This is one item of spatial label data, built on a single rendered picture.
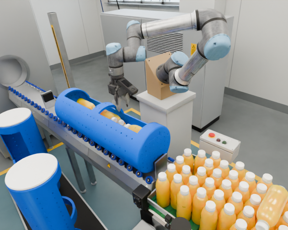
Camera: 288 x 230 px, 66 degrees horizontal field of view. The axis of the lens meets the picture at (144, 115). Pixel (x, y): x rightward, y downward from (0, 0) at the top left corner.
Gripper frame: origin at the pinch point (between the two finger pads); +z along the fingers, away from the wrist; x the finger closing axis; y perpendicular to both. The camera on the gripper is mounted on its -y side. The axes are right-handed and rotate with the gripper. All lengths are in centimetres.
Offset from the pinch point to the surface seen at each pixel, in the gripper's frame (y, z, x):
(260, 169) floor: -53, 128, -139
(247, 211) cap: -75, 18, 7
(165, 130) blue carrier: -22.3, 11.5, -9.4
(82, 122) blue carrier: 28.4, 15.2, 13.0
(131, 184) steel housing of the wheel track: -13.2, 42.6, 12.9
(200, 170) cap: -50, 18, -1
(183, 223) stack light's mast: -63, 3, 35
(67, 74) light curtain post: 121, 17, -32
